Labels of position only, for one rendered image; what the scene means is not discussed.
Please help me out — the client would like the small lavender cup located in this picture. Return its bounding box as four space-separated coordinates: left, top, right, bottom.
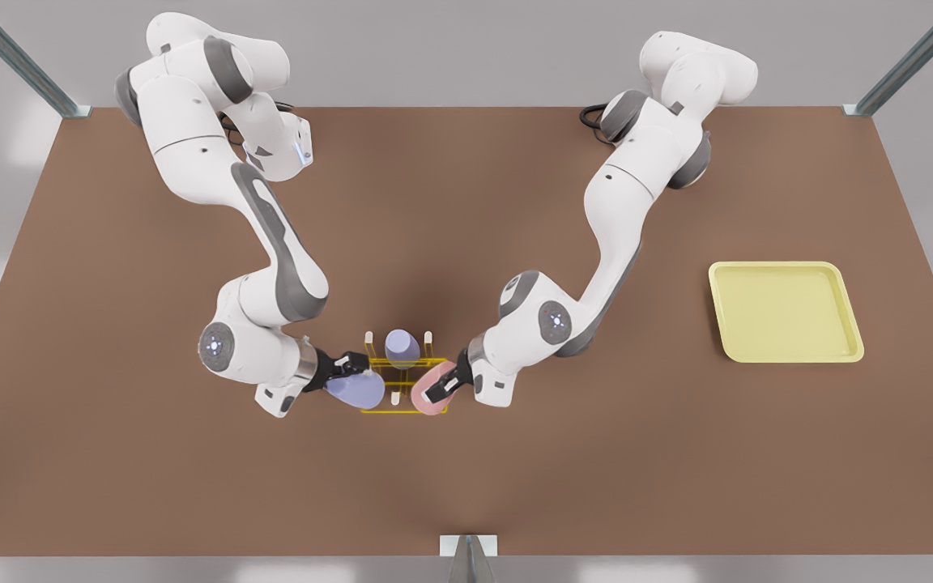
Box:
385 328 421 364

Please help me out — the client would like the black cable loop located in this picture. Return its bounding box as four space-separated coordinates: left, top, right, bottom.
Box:
579 104 615 147

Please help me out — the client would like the yellow square tray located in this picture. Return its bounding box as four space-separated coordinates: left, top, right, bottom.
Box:
708 261 865 364

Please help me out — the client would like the yellow wire cup rack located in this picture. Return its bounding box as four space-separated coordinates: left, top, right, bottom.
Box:
360 330 449 415

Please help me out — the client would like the pink cup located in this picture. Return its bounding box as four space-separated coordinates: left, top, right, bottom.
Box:
410 361 459 417

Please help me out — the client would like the silver frame post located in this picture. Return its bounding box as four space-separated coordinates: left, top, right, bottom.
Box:
440 534 499 583
0 0 92 119
842 0 933 117

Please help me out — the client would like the large lavender cup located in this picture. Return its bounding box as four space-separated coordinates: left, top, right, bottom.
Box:
325 371 386 410

